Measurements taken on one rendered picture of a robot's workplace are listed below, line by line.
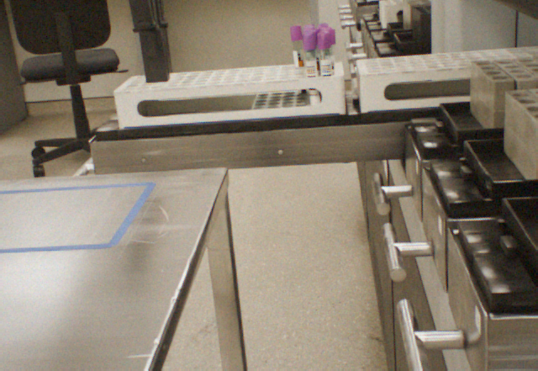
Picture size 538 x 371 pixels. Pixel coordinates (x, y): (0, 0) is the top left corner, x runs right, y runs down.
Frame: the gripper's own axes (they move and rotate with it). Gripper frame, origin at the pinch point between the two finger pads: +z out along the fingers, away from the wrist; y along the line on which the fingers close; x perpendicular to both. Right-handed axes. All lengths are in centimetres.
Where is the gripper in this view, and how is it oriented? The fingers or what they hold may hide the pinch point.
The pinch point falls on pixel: (155, 55)
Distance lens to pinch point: 95.9
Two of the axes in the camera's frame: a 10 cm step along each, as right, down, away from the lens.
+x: -9.9, 0.6, 1.0
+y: 0.7, -3.2, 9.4
